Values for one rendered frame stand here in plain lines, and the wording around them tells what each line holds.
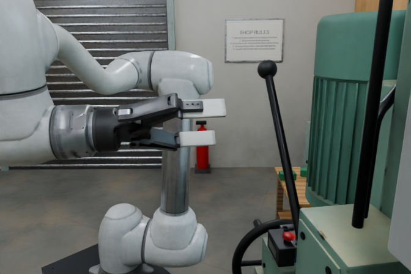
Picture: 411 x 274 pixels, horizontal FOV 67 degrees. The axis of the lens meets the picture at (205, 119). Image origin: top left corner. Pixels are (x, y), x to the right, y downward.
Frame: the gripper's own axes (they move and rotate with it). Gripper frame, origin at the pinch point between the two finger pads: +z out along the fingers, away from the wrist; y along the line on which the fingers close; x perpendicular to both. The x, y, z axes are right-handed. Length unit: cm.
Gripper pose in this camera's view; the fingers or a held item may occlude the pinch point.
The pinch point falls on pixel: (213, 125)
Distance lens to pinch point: 55.4
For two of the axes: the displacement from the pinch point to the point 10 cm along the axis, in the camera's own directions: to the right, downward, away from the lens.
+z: 9.9, -0.5, 1.2
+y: 0.9, -4.0, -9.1
